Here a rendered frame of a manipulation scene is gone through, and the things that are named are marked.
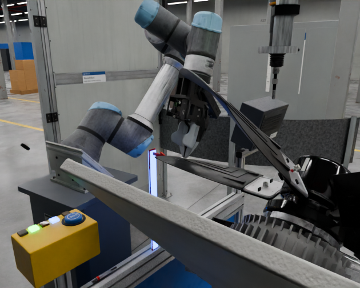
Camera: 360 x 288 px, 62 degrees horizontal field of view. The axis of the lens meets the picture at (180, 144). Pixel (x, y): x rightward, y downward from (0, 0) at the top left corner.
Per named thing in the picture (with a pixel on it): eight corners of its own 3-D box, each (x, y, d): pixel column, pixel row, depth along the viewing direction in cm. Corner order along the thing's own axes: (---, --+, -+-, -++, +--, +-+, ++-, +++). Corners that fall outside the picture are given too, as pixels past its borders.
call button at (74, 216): (70, 228, 69) (70, 222, 69) (62, 222, 72) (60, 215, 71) (86, 221, 72) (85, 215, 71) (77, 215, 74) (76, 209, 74)
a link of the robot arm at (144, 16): (152, 12, 124) (150, -15, 77) (174, 28, 126) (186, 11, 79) (138, 37, 126) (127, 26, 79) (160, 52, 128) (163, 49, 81)
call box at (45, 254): (36, 296, 62) (29, 252, 59) (16, 274, 69) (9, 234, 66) (102, 258, 74) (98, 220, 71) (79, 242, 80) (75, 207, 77)
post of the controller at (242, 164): (239, 194, 132) (242, 152, 126) (233, 192, 134) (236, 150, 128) (243, 192, 134) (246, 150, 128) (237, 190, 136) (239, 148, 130)
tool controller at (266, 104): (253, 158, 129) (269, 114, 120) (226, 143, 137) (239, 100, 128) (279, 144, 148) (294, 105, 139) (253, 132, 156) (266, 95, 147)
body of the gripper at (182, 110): (164, 118, 76) (173, 70, 75) (185, 122, 82) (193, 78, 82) (187, 122, 71) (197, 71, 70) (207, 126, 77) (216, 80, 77)
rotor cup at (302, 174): (344, 258, 56) (364, 199, 61) (340, 227, 46) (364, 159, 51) (271, 230, 65) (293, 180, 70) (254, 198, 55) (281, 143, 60)
